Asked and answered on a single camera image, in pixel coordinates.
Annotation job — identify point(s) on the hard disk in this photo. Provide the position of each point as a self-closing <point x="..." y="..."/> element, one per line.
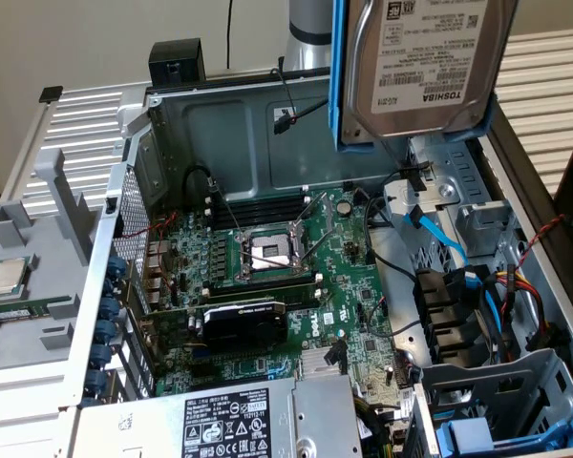
<point x="425" y="71"/>

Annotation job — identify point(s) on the black plastic bracket stack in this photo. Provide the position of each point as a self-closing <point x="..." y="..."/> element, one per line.
<point x="439" y="305"/>

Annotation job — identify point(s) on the black RAM slot row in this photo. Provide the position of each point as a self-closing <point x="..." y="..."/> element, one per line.
<point x="262" y="210"/>
<point x="267" y="286"/>

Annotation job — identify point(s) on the black graphics card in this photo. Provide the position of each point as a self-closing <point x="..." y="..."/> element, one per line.
<point x="243" y="326"/>

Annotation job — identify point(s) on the green RAM stick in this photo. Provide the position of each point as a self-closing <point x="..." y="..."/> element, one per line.
<point x="9" y="315"/>

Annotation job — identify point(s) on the silver heatsink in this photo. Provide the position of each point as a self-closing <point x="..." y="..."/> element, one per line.
<point x="315" y="362"/>

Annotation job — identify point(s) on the silver socket cover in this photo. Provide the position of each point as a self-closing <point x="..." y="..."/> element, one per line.
<point x="327" y="212"/>

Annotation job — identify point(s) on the metal port block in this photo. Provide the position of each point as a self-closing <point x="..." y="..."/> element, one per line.
<point x="157" y="267"/>

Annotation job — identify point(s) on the green motherboard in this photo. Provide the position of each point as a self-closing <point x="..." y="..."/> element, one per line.
<point x="339" y="286"/>

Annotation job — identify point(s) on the black box bracket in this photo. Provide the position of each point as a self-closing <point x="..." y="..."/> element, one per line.
<point x="176" y="57"/>

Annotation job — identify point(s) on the grey plastic parts rack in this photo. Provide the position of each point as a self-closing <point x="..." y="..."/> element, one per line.
<point x="52" y="286"/>

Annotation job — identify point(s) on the silver socket locking lever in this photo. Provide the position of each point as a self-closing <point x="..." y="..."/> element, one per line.
<point x="224" y="205"/>
<point x="317" y="244"/>

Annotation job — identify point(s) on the grey metal drive cage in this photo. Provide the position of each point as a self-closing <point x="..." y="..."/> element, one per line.
<point x="458" y="162"/>

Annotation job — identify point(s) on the grey power supply unit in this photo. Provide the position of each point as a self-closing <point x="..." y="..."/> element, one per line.
<point x="315" y="415"/>

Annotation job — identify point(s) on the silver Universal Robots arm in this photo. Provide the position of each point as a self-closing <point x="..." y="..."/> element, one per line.
<point x="310" y="52"/>

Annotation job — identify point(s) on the empty blue disk carrier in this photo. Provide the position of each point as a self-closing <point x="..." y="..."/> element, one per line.
<point x="473" y="431"/>

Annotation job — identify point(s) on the CPU socket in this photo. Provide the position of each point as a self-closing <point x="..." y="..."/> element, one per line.
<point x="267" y="250"/>

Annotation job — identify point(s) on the coin cell battery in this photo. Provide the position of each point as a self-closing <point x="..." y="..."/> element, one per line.
<point x="344" y="207"/>

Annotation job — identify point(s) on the silver CPU chip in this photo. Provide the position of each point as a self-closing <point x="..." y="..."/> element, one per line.
<point x="5" y="279"/>

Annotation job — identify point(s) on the open grey PC case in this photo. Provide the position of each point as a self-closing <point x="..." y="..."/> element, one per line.
<point x="219" y="143"/>

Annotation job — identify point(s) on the blue slot retention clip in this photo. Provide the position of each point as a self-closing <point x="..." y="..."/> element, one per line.
<point x="106" y="332"/>
<point x="110" y="308"/>
<point x="110" y="286"/>
<point x="95" y="381"/>
<point x="117" y="264"/>
<point x="100" y="356"/>

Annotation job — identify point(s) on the grey metal disk bay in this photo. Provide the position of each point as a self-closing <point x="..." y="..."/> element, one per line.
<point x="482" y="381"/>

